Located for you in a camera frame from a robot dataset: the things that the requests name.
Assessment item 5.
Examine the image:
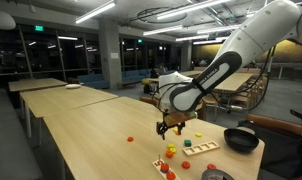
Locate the white plate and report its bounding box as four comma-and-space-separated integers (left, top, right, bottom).
65, 83, 82, 90

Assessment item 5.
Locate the black ceiling ring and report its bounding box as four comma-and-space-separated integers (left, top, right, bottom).
136, 7, 189, 24

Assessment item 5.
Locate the wooden peg rack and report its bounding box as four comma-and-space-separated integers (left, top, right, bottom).
152, 154, 183, 180

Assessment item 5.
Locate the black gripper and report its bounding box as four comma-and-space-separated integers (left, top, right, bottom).
156, 119, 187, 140

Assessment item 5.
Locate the brown chair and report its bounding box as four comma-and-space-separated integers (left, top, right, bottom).
139, 96, 159, 108

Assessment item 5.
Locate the wooden slotted tray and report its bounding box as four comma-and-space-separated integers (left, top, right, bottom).
182, 140, 221, 157

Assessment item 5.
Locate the brown leather chair backrest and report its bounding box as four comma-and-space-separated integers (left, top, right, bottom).
246, 114, 302, 137

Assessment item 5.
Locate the seated person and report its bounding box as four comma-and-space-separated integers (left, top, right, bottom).
149, 64, 164, 80

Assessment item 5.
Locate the black bowl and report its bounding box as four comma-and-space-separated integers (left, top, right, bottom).
223, 128, 260, 154

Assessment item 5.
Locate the white globe pendant lamp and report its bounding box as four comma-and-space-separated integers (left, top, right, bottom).
0, 11, 17, 31

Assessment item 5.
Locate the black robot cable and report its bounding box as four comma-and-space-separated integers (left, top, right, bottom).
220, 46, 277, 113

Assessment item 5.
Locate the wooden table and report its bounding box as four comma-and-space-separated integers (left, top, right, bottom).
147, 70, 205, 84
213, 72, 254, 93
20, 85, 119, 147
8, 77, 69, 109

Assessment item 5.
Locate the wooden wrist mount block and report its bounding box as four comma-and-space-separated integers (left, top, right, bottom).
164, 111, 199, 127

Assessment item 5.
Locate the concrete column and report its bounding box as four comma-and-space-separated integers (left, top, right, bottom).
98, 18, 123, 89

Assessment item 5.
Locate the blue sofa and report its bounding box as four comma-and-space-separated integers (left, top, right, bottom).
121, 68, 152, 83
76, 73, 111, 90

